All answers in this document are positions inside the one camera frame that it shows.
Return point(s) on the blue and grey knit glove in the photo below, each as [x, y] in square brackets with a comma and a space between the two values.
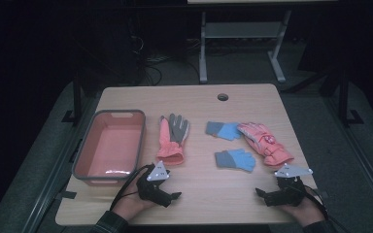
[238, 160]
[226, 131]

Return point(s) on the black tape strip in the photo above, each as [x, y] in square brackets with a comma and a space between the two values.
[67, 195]
[323, 194]

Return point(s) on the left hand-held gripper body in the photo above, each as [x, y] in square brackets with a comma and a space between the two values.
[152, 191]

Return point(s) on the black stand post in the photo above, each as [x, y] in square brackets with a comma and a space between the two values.
[344, 97]
[76, 97]

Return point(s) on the pink plastic basket grey rim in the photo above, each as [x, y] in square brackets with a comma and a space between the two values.
[110, 145]

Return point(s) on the person's right hand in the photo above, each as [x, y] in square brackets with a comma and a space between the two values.
[304, 212]

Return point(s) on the person's left hand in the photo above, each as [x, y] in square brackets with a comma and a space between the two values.
[132, 205]

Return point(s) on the pink glove with grey palm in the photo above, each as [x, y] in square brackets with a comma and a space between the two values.
[170, 152]

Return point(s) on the grey metal desk frame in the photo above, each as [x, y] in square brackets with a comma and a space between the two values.
[243, 29]

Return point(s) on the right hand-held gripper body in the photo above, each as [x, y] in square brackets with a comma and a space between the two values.
[286, 194]

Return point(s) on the pink padded ski glove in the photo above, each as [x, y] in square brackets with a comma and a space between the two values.
[267, 145]

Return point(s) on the grey floor rail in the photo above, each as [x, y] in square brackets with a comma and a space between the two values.
[362, 158]
[55, 174]

